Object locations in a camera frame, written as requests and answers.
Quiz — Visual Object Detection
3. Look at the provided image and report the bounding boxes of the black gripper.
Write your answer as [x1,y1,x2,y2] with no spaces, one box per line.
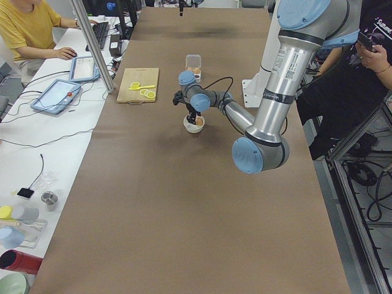
[186,103,198,125]

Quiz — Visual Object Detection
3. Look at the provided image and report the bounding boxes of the clear plastic egg box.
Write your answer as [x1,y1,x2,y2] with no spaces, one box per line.
[185,54,202,82]

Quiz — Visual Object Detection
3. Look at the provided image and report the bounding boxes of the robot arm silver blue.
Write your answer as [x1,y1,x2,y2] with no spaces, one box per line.
[173,1,362,174]

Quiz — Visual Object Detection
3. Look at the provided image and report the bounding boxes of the black power adapter box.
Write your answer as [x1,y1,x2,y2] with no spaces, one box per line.
[109,34,122,57]

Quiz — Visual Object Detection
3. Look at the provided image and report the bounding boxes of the white round bowl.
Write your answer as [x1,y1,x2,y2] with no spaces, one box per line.
[183,116,205,134]

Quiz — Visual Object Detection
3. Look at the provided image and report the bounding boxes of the lemon slice front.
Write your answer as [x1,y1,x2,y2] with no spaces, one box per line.
[146,91,156,99]

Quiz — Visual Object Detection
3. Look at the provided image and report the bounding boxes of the wooden cutting board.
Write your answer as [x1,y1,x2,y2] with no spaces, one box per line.
[116,67,159,104]

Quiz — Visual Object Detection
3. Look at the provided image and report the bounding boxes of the black keyboard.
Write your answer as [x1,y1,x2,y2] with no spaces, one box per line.
[91,21,110,50]

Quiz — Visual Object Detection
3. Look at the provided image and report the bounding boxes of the blue teach pendant far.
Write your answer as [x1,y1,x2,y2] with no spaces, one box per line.
[69,56,100,83]

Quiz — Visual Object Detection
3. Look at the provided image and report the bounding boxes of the blue teach pendant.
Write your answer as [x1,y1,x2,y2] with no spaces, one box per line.
[69,56,100,83]
[31,79,81,115]

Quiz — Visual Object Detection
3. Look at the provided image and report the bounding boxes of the blue teach pendant near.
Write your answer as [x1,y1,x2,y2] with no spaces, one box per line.
[31,79,81,115]

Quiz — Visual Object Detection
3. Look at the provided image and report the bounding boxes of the crumpled clear plastic bag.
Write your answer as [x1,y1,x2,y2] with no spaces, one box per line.
[32,171,58,192]

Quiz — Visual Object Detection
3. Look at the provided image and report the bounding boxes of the person in yellow shirt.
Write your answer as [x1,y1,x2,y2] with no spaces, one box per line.
[0,0,99,84]

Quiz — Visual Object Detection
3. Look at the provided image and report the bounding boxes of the person in black shirt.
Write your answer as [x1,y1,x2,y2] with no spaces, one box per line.
[296,1,391,160]

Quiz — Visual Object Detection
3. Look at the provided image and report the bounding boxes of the small black square pad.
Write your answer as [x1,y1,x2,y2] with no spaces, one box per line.
[17,187,34,199]

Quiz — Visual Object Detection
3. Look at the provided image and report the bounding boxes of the black smartphone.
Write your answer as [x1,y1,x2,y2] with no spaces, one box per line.
[357,31,375,53]

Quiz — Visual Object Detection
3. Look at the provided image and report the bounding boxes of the grey plastic cup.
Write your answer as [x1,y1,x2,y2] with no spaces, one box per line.
[11,206,39,224]

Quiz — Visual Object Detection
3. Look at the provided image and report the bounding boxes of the clear acrylic tray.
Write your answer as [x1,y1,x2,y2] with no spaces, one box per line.
[15,219,48,249]

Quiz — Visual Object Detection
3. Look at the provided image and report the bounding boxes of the yellow plastic cup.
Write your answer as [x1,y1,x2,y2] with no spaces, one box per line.
[0,206,13,220]

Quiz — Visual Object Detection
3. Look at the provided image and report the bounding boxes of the light blue plastic cup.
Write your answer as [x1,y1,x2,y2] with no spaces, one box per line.
[0,226,25,249]

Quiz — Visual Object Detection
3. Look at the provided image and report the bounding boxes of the red cylinder cup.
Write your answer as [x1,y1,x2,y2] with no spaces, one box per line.
[1,249,43,275]

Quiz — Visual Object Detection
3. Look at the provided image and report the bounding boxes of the green bowl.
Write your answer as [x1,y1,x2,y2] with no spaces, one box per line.
[1,273,29,294]

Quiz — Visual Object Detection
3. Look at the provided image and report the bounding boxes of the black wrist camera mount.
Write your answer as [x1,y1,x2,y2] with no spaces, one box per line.
[172,91,186,106]

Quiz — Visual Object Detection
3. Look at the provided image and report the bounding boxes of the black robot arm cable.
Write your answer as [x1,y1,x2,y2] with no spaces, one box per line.
[200,77,288,135]

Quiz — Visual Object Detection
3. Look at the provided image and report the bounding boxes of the white camera stand pillar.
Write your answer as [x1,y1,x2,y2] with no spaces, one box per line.
[242,7,281,108]

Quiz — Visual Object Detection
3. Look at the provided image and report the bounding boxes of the aluminium frame post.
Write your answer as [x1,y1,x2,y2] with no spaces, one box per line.
[70,0,115,94]

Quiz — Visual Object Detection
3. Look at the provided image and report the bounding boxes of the black cable on white table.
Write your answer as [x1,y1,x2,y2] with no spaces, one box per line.
[0,70,107,146]

